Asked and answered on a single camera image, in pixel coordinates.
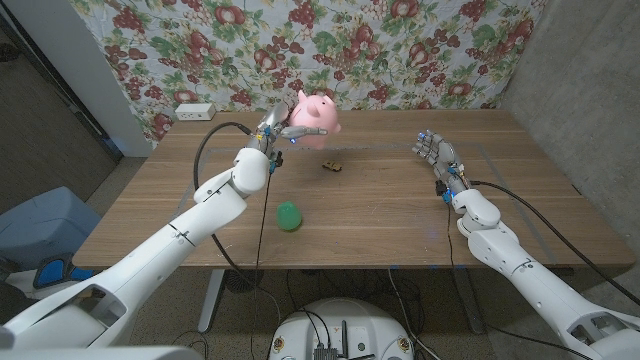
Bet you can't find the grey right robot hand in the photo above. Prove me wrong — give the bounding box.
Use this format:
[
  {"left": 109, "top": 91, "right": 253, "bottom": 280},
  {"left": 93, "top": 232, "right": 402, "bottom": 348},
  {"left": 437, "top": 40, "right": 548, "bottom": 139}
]
[{"left": 412, "top": 129, "right": 471, "bottom": 204}]

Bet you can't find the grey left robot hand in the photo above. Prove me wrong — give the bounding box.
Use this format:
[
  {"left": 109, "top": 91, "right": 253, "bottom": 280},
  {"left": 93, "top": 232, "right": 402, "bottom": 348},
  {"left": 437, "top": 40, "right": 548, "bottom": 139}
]
[{"left": 247, "top": 101, "right": 330, "bottom": 171}]

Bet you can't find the pink plastic piggy bank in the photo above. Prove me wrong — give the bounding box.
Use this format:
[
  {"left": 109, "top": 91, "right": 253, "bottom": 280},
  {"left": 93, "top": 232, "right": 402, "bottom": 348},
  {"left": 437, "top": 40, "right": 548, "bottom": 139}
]
[{"left": 288, "top": 89, "right": 343, "bottom": 150}]

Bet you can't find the green ball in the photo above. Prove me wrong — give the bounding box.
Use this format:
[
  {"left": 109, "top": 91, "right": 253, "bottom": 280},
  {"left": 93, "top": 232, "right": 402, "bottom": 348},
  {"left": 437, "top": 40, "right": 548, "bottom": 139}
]
[{"left": 275, "top": 200, "right": 304, "bottom": 233}]

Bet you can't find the white power strip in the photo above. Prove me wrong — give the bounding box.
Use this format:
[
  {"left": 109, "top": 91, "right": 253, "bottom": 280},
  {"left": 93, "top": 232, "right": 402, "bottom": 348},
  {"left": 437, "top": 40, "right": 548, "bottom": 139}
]
[{"left": 174, "top": 102, "right": 217, "bottom": 122}]

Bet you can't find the floral fruit print backdrop cloth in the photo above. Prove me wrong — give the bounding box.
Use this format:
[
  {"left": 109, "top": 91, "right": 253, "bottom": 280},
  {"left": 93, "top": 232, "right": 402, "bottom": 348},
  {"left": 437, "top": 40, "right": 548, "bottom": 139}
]
[{"left": 69, "top": 0, "right": 549, "bottom": 149}]

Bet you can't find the black round floor fan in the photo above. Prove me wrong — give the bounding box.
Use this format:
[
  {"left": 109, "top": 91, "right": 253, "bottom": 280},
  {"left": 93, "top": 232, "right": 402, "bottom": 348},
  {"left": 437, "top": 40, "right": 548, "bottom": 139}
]
[{"left": 223, "top": 268, "right": 265, "bottom": 294}]

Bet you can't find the grey table leg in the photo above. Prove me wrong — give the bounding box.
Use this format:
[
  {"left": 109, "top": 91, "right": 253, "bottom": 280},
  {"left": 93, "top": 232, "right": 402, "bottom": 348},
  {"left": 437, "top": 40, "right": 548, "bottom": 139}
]
[{"left": 452, "top": 267, "right": 486, "bottom": 335}]

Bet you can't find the white table leg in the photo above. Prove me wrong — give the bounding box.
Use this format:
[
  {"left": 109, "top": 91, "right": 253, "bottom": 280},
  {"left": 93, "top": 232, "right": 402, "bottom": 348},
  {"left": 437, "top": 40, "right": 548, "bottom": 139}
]
[{"left": 197, "top": 268, "right": 226, "bottom": 334}]

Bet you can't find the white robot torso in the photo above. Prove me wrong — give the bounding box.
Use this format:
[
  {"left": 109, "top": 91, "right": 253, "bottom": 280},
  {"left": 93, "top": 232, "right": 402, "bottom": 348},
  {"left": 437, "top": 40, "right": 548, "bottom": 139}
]
[{"left": 268, "top": 298, "right": 415, "bottom": 360}]

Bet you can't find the blue plastic bin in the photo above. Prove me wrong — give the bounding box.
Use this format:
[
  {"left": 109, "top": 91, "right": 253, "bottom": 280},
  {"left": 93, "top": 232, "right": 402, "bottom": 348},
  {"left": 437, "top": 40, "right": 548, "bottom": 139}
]
[{"left": 0, "top": 186, "right": 103, "bottom": 271}]

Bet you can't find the blue and black pad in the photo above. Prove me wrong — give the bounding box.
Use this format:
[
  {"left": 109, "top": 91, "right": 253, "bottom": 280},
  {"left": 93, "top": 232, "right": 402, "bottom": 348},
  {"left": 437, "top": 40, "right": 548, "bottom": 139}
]
[{"left": 32, "top": 252, "right": 96, "bottom": 290}]

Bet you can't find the dark trouser leg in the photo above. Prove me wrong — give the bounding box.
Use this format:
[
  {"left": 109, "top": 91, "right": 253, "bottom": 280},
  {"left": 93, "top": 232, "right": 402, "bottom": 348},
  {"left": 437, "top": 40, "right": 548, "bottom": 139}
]
[{"left": 0, "top": 282, "right": 31, "bottom": 326}]

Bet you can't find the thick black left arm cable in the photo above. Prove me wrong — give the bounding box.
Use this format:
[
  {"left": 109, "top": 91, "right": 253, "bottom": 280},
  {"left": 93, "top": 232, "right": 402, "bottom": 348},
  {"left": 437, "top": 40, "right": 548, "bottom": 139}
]
[{"left": 192, "top": 121, "right": 281, "bottom": 311}]

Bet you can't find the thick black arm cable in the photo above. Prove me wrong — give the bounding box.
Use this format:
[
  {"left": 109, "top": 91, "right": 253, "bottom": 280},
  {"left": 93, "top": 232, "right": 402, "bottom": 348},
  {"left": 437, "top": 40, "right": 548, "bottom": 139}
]
[
  {"left": 468, "top": 178, "right": 640, "bottom": 308},
  {"left": 192, "top": 121, "right": 281, "bottom": 311}
]

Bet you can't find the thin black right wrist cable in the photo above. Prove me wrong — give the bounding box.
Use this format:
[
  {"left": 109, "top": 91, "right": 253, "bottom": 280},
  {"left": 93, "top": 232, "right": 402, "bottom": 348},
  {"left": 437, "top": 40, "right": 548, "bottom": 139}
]
[{"left": 444, "top": 201, "right": 489, "bottom": 341}]

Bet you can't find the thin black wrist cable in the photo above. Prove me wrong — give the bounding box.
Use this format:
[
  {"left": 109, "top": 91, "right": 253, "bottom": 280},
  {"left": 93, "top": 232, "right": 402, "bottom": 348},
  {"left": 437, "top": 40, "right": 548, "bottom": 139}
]
[
  {"left": 444, "top": 201, "right": 489, "bottom": 341},
  {"left": 247, "top": 169, "right": 274, "bottom": 360}
]

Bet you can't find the thin black left wrist cable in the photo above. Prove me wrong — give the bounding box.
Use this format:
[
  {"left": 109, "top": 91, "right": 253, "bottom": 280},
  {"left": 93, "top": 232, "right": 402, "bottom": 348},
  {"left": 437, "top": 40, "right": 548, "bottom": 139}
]
[{"left": 247, "top": 169, "right": 274, "bottom": 360}]

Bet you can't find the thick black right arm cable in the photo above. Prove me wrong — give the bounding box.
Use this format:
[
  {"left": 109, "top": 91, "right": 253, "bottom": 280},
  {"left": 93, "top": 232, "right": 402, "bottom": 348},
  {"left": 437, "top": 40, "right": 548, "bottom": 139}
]
[{"left": 468, "top": 178, "right": 640, "bottom": 308}]

